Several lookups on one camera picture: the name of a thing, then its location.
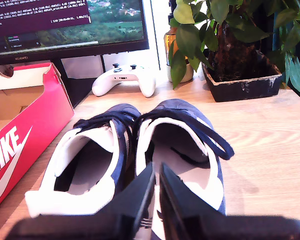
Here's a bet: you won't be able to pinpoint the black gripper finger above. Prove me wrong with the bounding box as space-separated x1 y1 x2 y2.
159 162 228 240
96 161 157 240

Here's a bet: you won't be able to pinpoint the blue suede sneaker white stripes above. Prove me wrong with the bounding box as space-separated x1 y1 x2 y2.
24 103 142 218
133 98 235 240

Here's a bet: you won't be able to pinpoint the red Nike shoebox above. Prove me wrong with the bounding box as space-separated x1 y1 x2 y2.
0 62 75 216

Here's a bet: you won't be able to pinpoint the white game controller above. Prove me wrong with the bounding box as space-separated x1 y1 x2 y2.
91 62 157 98

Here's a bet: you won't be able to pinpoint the black rectangular planter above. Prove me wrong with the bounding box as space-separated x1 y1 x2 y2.
201 51 283 103

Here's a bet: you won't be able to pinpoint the small white round pot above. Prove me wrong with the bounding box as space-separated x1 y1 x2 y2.
166 62 195 84

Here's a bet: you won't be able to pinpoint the amber glass pump bottle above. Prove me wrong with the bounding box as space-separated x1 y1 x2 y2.
163 13 181 66

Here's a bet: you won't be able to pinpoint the green leafy houseplant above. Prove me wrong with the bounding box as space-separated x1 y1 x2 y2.
168 0 300 97

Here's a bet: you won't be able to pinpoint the wide black Huawei monitor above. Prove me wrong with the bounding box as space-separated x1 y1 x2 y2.
0 0 150 109

